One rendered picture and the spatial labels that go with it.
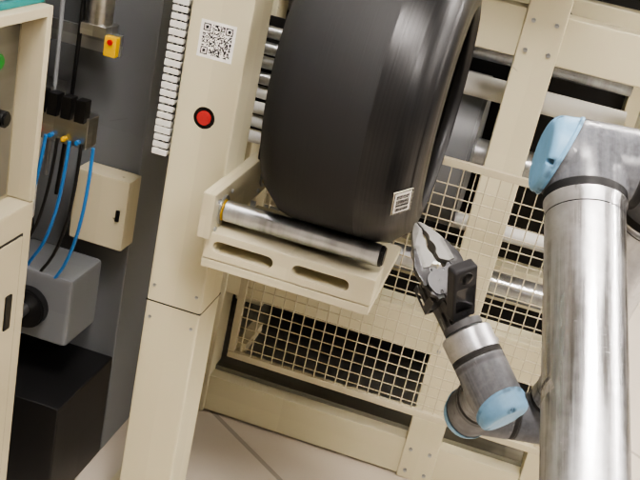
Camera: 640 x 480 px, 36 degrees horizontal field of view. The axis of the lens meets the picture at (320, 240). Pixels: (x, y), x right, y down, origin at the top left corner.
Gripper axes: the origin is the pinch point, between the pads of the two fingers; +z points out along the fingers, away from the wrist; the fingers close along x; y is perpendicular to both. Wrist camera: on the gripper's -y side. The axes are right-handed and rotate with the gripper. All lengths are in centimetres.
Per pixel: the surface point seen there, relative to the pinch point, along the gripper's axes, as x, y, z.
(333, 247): -9.9, 20.3, 8.7
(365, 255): -5.0, 19.1, 4.5
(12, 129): -62, 7, 45
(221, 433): -29, 129, 3
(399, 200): -1.1, 0.8, 6.4
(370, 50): -2.1, -17.7, 27.2
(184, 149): -30, 25, 41
